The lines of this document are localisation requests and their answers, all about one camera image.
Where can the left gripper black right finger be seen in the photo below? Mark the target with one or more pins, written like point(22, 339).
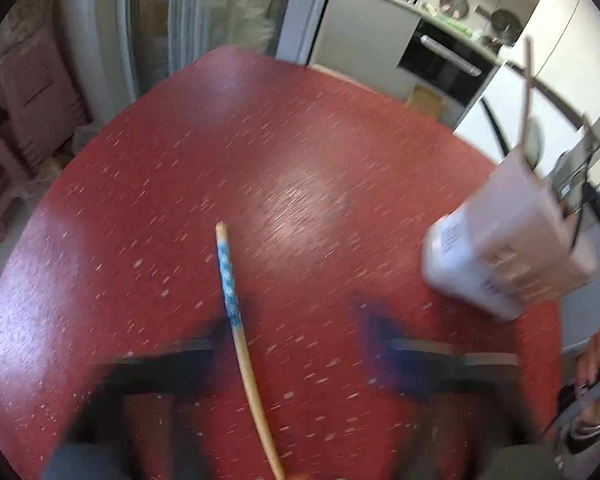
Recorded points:
point(504, 443)

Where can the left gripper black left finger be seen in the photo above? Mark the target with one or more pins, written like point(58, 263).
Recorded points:
point(98, 443)

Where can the beige plastic utensil holder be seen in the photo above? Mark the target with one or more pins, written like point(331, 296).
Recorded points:
point(507, 246)

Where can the blue patterned wooden chopstick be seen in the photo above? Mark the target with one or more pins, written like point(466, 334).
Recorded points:
point(231, 304)

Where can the wooden chopstick wavy top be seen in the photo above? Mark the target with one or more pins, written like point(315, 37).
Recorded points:
point(528, 86)

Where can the black built-in oven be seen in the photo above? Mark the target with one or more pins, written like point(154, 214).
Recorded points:
point(445, 62)

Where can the white refrigerator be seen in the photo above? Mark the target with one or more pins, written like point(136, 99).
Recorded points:
point(565, 37)

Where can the stacked pink plastic stools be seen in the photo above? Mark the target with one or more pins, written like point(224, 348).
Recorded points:
point(43, 106)

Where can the green item on counter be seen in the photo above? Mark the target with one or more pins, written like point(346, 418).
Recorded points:
point(463, 29)

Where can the dark round hanging pan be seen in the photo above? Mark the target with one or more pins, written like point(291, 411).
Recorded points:
point(506, 25)

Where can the round metal steamer rack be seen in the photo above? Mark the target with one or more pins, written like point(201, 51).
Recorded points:
point(455, 9)

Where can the glass sliding door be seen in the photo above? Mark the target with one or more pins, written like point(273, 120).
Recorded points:
point(146, 41)

